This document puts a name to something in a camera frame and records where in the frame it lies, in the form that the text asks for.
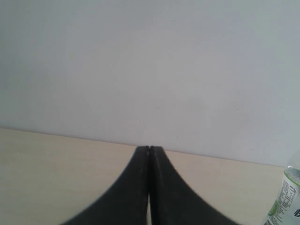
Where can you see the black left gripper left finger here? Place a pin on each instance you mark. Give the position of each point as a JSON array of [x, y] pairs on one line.
[[125, 202]]

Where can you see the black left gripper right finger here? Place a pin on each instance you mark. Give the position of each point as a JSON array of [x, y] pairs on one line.
[[172, 201]]

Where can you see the clear labelled water bottle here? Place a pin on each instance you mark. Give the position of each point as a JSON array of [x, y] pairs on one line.
[[286, 207]]

